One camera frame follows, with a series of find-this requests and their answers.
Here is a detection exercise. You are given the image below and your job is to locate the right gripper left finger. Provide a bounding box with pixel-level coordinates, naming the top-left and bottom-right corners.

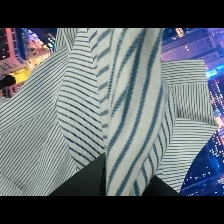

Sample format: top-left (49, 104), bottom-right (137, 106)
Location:
top-left (49, 153), bottom-right (108, 197)

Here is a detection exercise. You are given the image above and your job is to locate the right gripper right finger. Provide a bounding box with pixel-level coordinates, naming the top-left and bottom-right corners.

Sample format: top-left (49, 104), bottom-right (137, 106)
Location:
top-left (141, 174), bottom-right (181, 197)

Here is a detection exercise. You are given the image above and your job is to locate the blue white striped shirt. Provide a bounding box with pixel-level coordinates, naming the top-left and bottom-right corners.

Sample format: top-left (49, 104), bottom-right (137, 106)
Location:
top-left (0, 27), bottom-right (218, 197)

